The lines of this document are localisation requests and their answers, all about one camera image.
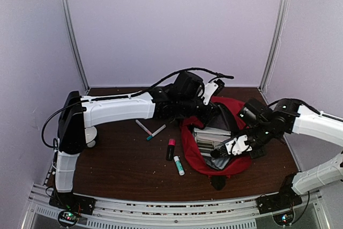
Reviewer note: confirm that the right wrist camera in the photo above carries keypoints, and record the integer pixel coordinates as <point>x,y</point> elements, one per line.
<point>232,147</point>

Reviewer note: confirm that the grey pencil case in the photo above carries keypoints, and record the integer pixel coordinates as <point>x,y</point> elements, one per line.
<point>220,164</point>

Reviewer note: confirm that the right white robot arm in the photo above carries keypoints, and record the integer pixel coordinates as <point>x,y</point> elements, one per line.
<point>294,116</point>

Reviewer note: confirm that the right aluminium frame post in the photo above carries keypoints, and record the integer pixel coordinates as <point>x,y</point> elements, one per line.
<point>275,44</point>

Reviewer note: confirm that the white and black bowl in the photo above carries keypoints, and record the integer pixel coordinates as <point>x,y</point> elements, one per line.
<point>90,136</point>

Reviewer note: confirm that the left aluminium frame post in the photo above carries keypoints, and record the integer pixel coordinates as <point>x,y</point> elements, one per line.
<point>73,44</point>

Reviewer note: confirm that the front aluminium rail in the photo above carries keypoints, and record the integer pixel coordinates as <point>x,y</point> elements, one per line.
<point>230,213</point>

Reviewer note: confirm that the aluminium frame post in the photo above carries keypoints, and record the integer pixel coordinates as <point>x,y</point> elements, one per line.
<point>73,44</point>
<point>275,44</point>

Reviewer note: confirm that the white glue stick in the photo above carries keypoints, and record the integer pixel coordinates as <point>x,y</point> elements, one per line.
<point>179,166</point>

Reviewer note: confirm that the grey ianra magazine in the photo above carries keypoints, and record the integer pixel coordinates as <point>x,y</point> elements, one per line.
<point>209,138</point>

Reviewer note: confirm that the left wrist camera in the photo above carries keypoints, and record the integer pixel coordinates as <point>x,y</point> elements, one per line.
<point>212,88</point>

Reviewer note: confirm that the pink black highlighter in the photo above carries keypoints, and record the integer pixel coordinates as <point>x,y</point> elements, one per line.
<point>170,149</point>

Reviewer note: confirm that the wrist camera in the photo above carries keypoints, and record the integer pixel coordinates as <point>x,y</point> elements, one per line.
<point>212,88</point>
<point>232,147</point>

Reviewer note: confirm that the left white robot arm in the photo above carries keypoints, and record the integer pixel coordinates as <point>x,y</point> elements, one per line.
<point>179,95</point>

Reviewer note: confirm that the white pink marker pen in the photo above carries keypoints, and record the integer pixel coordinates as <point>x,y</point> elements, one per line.
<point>143,127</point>

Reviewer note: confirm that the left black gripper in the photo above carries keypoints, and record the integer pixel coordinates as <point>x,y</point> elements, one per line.
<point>211,111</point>

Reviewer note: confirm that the white teal marker pen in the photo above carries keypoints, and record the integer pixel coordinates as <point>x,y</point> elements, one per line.
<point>156,132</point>

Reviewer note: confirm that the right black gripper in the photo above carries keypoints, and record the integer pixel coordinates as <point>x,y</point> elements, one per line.
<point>260,153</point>

